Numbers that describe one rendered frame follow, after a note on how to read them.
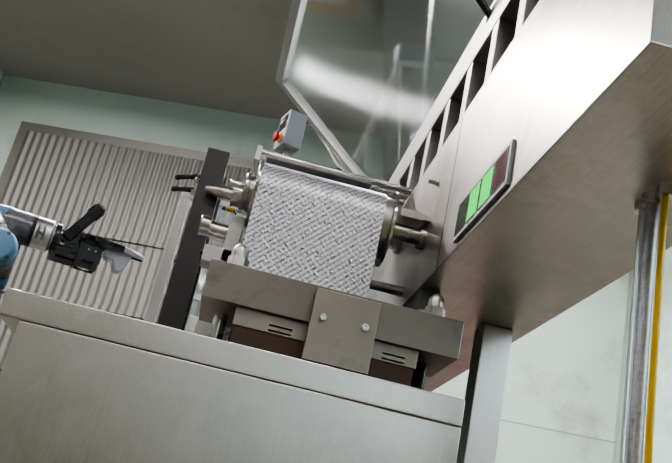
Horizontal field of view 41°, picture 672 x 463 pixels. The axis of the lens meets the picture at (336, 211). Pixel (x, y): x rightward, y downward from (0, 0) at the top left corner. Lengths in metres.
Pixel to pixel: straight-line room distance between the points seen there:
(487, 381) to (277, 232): 0.50
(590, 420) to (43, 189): 3.59
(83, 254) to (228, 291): 0.85
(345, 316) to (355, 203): 0.35
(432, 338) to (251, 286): 0.29
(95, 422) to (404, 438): 0.42
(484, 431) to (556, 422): 3.58
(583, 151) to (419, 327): 0.44
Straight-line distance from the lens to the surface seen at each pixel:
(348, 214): 1.63
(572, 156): 1.11
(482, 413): 1.75
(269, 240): 1.60
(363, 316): 1.35
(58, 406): 1.27
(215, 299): 1.36
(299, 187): 1.64
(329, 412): 1.28
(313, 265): 1.59
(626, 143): 1.07
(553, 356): 5.39
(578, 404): 5.36
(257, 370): 1.28
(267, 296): 1.36
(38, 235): 2.16
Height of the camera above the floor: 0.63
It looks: 22 degrees up
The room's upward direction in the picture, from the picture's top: 13 degrees clockwise
